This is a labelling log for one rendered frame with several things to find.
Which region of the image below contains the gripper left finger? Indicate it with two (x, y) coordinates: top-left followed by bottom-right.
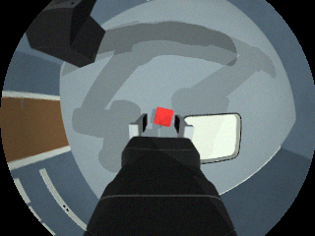
(129, 113), (147, 140)

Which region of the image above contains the red cube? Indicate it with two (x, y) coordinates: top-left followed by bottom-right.
(154, 107), (173, 127)

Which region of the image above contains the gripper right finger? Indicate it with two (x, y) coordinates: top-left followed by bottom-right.
(174, 114), (194, 141)

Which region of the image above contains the white rounded rectangular tray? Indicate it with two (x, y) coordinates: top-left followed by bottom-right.
(183, 113), (241, 164)

